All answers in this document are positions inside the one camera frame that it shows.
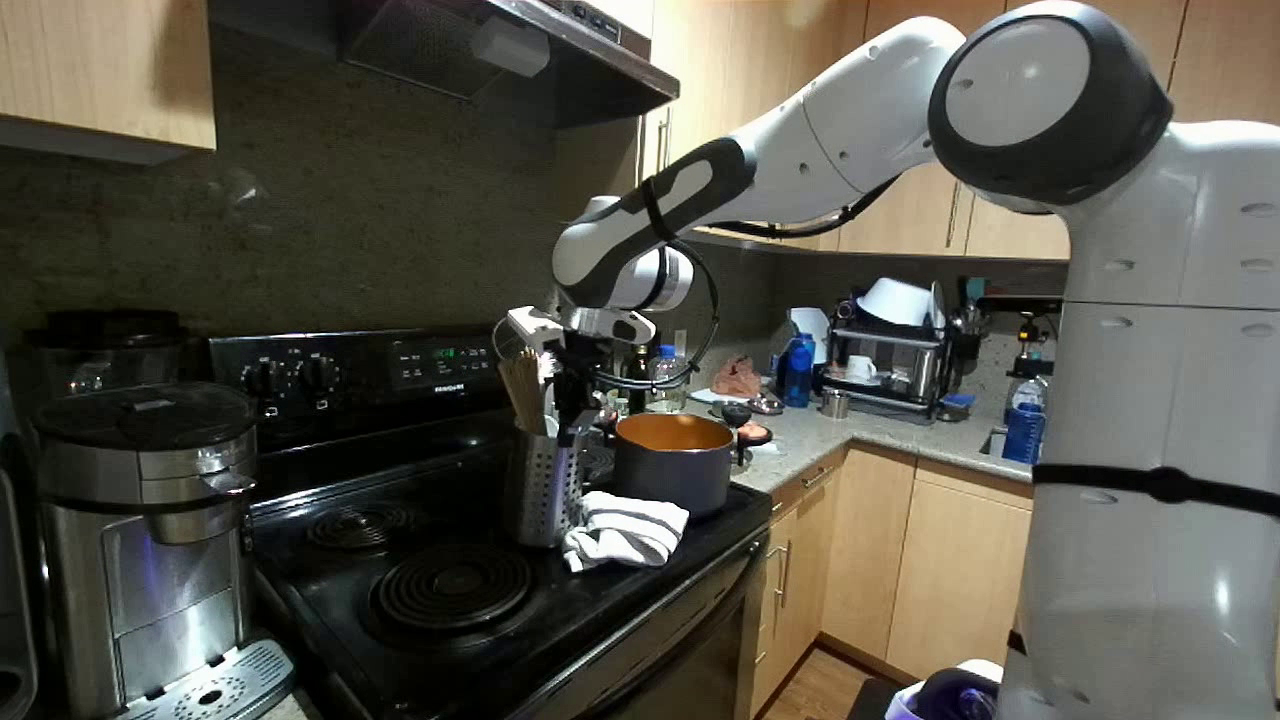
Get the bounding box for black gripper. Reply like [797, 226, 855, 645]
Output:
[552, 330, 609, 439]

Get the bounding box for upper wooden cabinets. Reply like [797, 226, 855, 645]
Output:
[645, 0, 1280, 258]

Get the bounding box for orange pot with handles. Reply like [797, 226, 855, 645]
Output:
[609, 411, 739, 516]

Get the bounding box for black kitchen stove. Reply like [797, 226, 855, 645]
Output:
[208, 329, 769, 720]

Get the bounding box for wooden cabinets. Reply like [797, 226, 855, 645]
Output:
[645, 0, 1280, 258]
[744, 448, 1033, 720]

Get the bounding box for range hood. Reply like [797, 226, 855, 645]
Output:
[211, 0, 681, 128]

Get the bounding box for blue bottle on counter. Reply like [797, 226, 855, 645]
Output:
[775, 330, 818, 408]

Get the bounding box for clear plastic bottle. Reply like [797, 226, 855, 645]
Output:
[649, 339, 685, 415]

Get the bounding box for lower wooden cabinets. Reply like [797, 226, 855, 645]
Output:
[744, 448, 1033, 720]

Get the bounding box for dish rack with dishes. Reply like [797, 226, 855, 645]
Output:
[824, 275, 946, 415]

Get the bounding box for white dish cloth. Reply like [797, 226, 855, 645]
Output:
[562, 493, 688, 573]

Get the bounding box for perforated steel utensil holder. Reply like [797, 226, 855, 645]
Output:
[516, 436, 579, 549]

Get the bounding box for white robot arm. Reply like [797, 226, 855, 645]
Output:
[552, 0, 1280, 720]

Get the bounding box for steel coffee maker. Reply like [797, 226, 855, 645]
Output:
[35, 382, 291, 720]

